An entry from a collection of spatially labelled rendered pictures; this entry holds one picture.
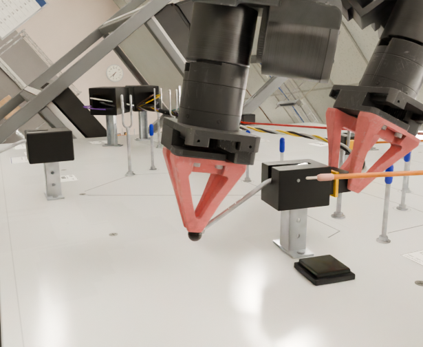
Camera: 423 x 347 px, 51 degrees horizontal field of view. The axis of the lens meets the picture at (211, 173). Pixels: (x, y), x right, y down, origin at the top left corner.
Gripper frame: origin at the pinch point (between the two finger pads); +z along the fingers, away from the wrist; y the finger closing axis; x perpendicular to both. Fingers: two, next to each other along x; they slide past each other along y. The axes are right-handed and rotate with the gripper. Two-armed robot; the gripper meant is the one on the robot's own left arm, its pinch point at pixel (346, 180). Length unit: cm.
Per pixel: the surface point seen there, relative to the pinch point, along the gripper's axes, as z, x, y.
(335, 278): 8.4, 2.8, -8.1
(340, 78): -95, -199, 332
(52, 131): 9.8, 28.1, 27.9
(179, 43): -21, 1, 106
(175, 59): -15, 1, 98
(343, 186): 0.8, 1.0, -1.5
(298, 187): 2.6, 6.3, -2.2
